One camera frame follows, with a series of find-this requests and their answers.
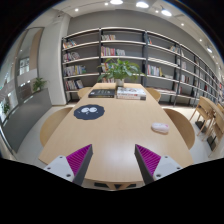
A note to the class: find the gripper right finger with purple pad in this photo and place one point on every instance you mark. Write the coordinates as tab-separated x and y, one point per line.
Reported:
153	166

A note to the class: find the wooden chair left far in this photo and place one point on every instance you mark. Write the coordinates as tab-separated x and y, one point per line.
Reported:
83	91

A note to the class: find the wooden chair left near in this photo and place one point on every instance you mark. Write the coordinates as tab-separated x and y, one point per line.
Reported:
51	123

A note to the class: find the wooden chair right far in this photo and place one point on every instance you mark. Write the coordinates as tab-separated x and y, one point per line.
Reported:
154	93

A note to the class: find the small plant on left ledge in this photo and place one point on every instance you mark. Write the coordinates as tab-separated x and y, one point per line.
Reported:
38	84

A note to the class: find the large bookshelf with books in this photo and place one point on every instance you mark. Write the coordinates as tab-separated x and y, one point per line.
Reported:
178	73

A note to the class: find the green potted plant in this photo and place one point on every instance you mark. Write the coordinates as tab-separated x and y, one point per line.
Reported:
119	70

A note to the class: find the wooden chair right near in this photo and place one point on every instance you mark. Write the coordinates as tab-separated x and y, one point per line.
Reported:
183	125

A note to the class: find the stack of white books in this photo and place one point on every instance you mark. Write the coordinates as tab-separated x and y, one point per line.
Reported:
131	93

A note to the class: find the wooden chair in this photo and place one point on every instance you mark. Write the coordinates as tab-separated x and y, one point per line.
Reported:
83	91
51	123
183	125
154	93

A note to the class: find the wooden chairs at right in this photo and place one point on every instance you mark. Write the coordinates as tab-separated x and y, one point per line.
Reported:
213	121

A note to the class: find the black book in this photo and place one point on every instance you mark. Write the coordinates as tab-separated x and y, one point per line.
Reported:
102	93

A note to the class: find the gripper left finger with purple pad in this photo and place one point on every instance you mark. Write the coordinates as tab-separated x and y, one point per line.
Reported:
73	167

